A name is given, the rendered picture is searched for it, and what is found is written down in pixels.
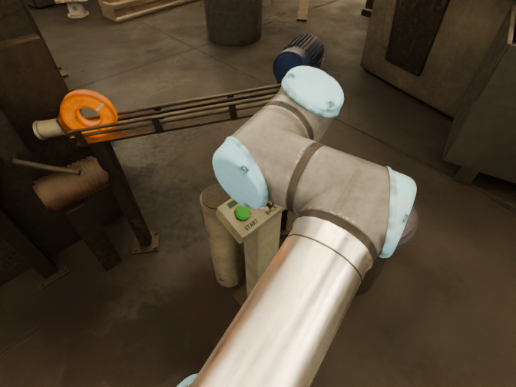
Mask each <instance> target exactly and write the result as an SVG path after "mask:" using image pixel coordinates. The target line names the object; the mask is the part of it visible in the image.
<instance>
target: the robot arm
mask: <svg viewBox="0 0 516 387"><path fill-rule="evenodd" d="M343 102H344V94H343V91H342V89H341V87H340V85H339V84H338V82H337V81H336V80H335V79H334V78H333V77H331V76H329V74H327V73H325V72H324V71H322V70H319V69H318V68H314V67H310V66H298V67H294V68H292V69H290V70H289V71H288V72H287V74H286V76H285V77H284V78H283V79H282V86H281V88H280V90H279V92H278V93H277V95H276V96H275V97H274V98H272V99H271V100H270V101H269V102H268V103H267V104H266V105H264V106H263V107H262V108H261V109H260V110H259V111H258V112H256V113H255V114H254V115H253V116H252V117H251V118H250V119H249V120H248V121H247V122H246V123H245V124H244V125H243V126H242V127H241V128H240V129H238V130H237V131H236V132H235V133H234V134H233V135H232V136H229V137H227V138H226V140H225V141H224V143H223V144H222V145H221V146H220V147H219V148H218V149H217V151H216V152H215V154H214V156H213V169H214V173H215V175H216V177H217V179H218V181H219V183H220V185H221V186H222V188H223V189H224V190H225V191H226V192H227V193H228V194H229V195H230V196H231V197H232V198H233V199H234V200H235V201H236V202H237V203H239V204H241V205H243V206H245V207H247V208H251V209H254V210H256V209H261V210H264V209H265V206H266V205H267V206H268V207H269V209H270V210H271V209H272V207H273V205H274V204H276V205H278V206H280V207H282V208H284V209H286V210H288V211H290V212H293V213H295V214H296V215H298V217H297V218H296V220H295V222H294V223H293V229H292V230H291V232H290V233H289V235H288V237H287V238H286V239H285V241H284V242H283V245H282V246H281V247H280V249H279V250H278V252H277V253H276V255H275V256H274V258H273V260H272V261H271V263H270V264H269V266H268V267H267V268H266V270H265V272H264V274H263V275H262V276H261V278H260V280H259V281H258V283H257V284H256V285H255V287H254V289H253V291H252V292H251V294H250V295H249V296H248V298H247V299H246V301H245V303H244V304H243V306H242V307H241V309H240V311H239V312H238V313H237V315H236V317H235V318H234V320H233V321H232V323H231V324H230V326H229V327H228V329H227V330H226V332H225V333H224V335H223V337H222V338H221V340H220V341H219V342H218V344H217V346H216V348H215V349H214V350H213V352H212V353H211V355H210V357H209V358H208V360H207V361H206V363H205V364H204V366H203V368H202V369H201V370H200V372H199V373H197V374H193V375H190V376H189V377H187V378H185V380H183V381H182V382H181V383H180V384H179V385H178V386H177V387H310V385H311V383H312V381H313V379H314V377H315V375H316V373H317V371H318V369H319V367H320V365H321V363H322V361H323V359H324V357H325V355H326V353H327V351H328V349H329V347H330V345H331V343H332V341H333V339H334V336H335V334H336V332H337V330H338V328H339V326H340V324H341V322H342V320H343V318H344V316H345V314H346V312H347V310H348V308H349V306H350V304H351V302H352V300H353V298H354V296H355V294H356V292H357V290H358V288H359V286H360V284H361V282H362V280H363V277H364V275H365V274H366V272H367V271H368V270H369V269H371V267H372V264H373V263H374V261H375V258H376V257H377V256H378V257H380V258H389V257H390V256H391V255H392V254H393V252H394V251H395V248H396V247H397V244H398V242H399V240H400V237H401V235H402V232H403V230H404V228H405V224H406V221H407V219H408V217H409V214H410V212H411V209H412V205H413V203H414V200H415V195H416V191H417V188H416V184H415V181H414V180H413V179H412V178H411V177H408V176H406V175H404V174H400V173H399V172H396V171H394V170H392V168H391V167H389V166H385V167H383V166H381V165H378V164H374V163H373V162H370V161H367V160H364V159H362V158H359V157H356V156H353V155H351V154H347V153H345V152H342V151H340V150H337V149H334V148H331V147H328V146H326V145H324V144H321V143H319V141H320V139H321V138H322V136H323V135H324V134H325V132H326V130H327V129H328V127H329V126H330V124H331V123H332V121H333V120H334V118H335V117H337V116H338V115H339V112H340V108H341V107H342V105H343ZM268 201H271V202H272V205H271V204H270V203H269V202H268Z"/></svg>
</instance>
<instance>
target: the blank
mask: <svg viewBox="0 0 516 387"><path fill-rule="evenodd" d="M81 108H90V109H93V110H94V111H96V112H97V113H98V114H99V115H100V118H101V119H100V120H98V121H89V120H87V119H85V118H84V117H82V116H81V114H80V112H79V110H80V109H81ZM60 114H61V117H62V119H63V121H64V122H65V123H66V124H67V126H68V127H69V128H70V129H72V130H74V129H78V128H83V127H91V126H95V125H100V124H109V123H113V122H117V111H116V109H115V107H114V105H113V104H112V103H111V102H110V101H109V100H108V99H107V98H106V97H105V96H104V95H102V94H99V93H97V92H96V91H91V90H86V89H80V90H75V91H72V92H70V93H68V94H67V95H66V96H65V97H64V100H63V101H62V102H61V106H60ZM111 128H115V126H114V127H106V128H102V129H97V130H92V131H84V132H82V134H84V133H89V132H94V131H102V130H107V129H111ZM109 134H110V133H107V134H99V135H94V136H90V137H104V136H107V135H109Z"/></svg>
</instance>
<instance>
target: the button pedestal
mask: <svg viewBox="0 0 516 387"><path fill-rule="evenodd" d="M232 200H233V198H231V199H229V200H228V201H227V202H225V203H223V204H222V205H220V206H218V208H217V211H216V216H217V218H218V219H219V220H220V222H221V223H222V224H223V225H224V226H225V227H226V228H227V230H228V231H229V232H230V233H231V235H232V236H233V237H234V238H235V240H236V241H237V242H238V243H239V244H241V243H242V242H243V241H244V253H245V267H246V283H245V284H244V285H243V286H241V287H240V288H239V289H238V290H237V291H236V292H235V293H234V294H233V295H232V297H233V298H234V299H235V300H236V301H237V302H238V303H239V304H240V305H241V306H243V304H244V303H245V301H246V299H247V298H248V296H249V295H250V294H251V292H252V291H253V289H254V287H255V285H256V284H257V283H258V281H259V280H260V278H261V276H262V275H263V274H264V272H265V270H266V268H267V267H268V266H269V264H270V263H271V261H272V260H273V258H274V256H275V255H276V253H277V252H278V250H279V243H280V226H281V217H282V212H283V211H284V210H285V209H284V208H282V207H280V206H278V205H276V204H274V205H273V207H272V209H271V210H270V209H269V207H268V206H267V205H266V206H265V209H264V210H261V209H256V210H254V209H251V208H249V210H250V217H249V218H248V219H247V220H240V219H238V218H237V216H236V214H235V212H236V209H237V208H238V207H239V206H242V205H241V204H237V205H236V206H234V207H232V208H231V209H230V208H229V207H228V206H227V204H228V203H229V202H231V201H232Z"/></svg>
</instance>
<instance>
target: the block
mask: <svg viewBox="0 0 516 387"><path fill-rule="evenodd" d="M13 152H18V153H19V158H18V159H19V160H29V159H31V158H32V153H31V151H30V150H29V149H28V147H27V145H26V144H25V142H24V141H23V140H22V138H21V137H20V135H19V134H18V132H17V131H16V129H15V128H14V127H13V125H12V123H11V122H10V121H9V119H8V118H7V117H6V115H5V113H4V112H3V111H2V109H1V108H0V158H1V159H2V160H3V161H4V162H5V164H6V165H8V166H10V167H11V166H14V164H12V163H11V162H10V159H11V155H12V153H13Z"/></svg>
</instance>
